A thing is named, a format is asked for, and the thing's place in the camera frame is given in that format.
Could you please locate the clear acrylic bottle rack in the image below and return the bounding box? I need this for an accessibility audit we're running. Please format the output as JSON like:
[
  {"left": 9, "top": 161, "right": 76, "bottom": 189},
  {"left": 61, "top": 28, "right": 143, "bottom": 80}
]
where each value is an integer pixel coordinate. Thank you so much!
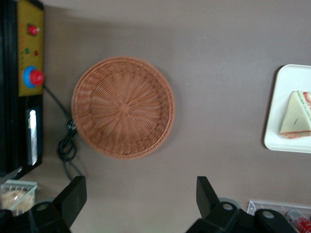
[{"left": 247, "top": 199, "right": 311, "bottom": 233}]

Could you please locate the white wire basket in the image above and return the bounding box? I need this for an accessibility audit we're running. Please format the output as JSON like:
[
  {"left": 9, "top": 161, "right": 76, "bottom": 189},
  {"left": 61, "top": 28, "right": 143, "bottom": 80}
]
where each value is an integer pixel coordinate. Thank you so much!
[{"left": 0, "top": 179, "right": 39, "bottom": 217}]

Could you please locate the red cola bottle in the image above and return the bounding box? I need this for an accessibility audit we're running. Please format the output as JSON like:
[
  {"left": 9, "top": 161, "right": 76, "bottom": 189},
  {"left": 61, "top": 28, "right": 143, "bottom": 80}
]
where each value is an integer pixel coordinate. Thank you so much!
[{"left": 285, "top": 209, "right": 311, "bottom": 233}]

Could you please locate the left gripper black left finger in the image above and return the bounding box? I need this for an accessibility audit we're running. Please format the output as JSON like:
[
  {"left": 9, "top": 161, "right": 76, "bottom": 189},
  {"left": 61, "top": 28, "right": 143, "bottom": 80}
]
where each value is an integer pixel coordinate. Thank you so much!
[{"left": 28, "top": 175, "right": 87, "bottom": 233}]

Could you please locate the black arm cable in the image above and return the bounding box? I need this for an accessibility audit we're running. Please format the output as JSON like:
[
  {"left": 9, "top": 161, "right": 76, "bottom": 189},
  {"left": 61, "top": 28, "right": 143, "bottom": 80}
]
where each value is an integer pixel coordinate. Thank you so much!
[{"left": 43, "top": 85, "right": 85, "bottom": 182}]

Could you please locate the round brown wicker basket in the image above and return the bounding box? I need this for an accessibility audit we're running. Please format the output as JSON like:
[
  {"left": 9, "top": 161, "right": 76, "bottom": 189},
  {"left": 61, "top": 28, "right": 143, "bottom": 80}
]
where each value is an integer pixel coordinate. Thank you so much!
[{"left": 71, "top": 56, "right": 176, "bottom": 160}]

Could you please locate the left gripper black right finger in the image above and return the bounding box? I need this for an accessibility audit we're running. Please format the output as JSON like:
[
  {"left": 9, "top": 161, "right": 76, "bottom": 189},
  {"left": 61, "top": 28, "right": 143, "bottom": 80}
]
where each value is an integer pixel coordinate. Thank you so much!
[{"left": 186, "top": 176, "right": 254, "bottom": 233}]

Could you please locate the cream rectangular tray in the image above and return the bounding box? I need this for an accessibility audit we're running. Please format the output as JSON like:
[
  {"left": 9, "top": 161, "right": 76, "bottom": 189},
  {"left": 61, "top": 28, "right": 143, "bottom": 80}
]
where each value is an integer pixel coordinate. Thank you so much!
[{"left": 263, "top": 64, "right": 311, "bottom": 154}]

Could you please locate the black machine housing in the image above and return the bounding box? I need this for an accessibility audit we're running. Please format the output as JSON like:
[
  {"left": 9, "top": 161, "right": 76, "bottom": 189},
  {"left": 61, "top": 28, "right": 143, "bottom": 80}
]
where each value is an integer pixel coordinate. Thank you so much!
[{"left": 0, "top": 0, "right": 46, "bottom": 179}]

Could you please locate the yellow control panel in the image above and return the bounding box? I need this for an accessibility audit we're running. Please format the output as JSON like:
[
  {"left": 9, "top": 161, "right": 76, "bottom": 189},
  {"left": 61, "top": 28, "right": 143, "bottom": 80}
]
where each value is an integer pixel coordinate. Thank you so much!
[{"left": 17, "top": 0, "right": 46, "bottom": 97}]

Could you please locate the triangular sandwich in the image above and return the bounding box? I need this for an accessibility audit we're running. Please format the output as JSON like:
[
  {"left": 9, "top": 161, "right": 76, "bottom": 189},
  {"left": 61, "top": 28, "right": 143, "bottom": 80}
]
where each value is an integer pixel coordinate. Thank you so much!
[{"left": 279, "top": 90, "right": 311, "bottom": 140}]

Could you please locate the clear bag of snacks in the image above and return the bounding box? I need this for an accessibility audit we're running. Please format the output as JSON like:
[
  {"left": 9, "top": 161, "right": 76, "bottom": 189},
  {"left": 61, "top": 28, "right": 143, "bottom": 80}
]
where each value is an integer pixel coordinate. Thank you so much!
[{"left": 0, "top": 189, "right": 35, "bottom": 217}]

